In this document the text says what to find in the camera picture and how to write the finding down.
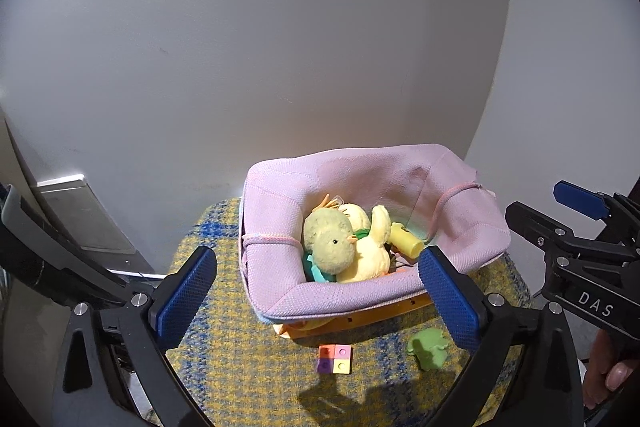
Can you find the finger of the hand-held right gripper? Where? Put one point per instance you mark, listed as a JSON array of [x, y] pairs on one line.
[[580, 199], [537, 224]]

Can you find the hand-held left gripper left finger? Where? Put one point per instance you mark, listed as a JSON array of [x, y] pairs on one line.
[[187, 292]]

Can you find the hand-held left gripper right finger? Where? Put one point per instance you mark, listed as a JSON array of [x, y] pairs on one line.
[[450, 297]]

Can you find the yellow cylinder toy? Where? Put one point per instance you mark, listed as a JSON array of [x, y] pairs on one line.
[[406, 241]]

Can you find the yellow plush duck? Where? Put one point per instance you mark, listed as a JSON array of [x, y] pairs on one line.
[[350, 247]]

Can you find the turquoise toy case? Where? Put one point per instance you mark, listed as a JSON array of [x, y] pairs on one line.
[[317, 272]]

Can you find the orange basket with pink liner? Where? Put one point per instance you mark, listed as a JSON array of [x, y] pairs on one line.
[[350, 172]]

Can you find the person's right hand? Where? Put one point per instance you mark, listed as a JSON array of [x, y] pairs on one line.
[[607, 367]]

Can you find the green elephant toy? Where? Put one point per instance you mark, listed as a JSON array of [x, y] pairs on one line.
[[427, 349]]

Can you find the yellow blue plaid blanket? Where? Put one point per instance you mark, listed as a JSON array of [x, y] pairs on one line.
[[250, 357]]

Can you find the multicoloured cube block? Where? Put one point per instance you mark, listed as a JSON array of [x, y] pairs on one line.
[[334, 359]]

